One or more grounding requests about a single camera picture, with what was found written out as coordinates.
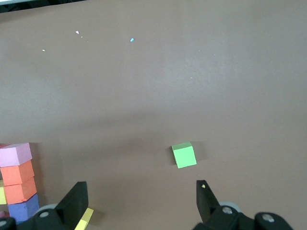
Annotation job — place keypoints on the orange foam cube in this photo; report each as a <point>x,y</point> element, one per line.
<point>18,173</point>
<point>20,191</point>

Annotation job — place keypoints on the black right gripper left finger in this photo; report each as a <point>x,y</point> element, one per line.
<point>74,203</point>

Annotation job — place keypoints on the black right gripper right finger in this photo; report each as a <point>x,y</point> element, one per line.
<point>206,203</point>

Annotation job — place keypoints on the green foam cube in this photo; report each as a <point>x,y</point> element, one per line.
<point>184,155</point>

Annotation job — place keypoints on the pink foam cube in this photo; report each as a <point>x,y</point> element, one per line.
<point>15,154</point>

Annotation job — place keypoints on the purple foam cube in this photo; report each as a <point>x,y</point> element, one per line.
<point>22,208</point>

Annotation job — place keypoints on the red foam cube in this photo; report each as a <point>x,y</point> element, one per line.
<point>3,214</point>
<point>2,145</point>

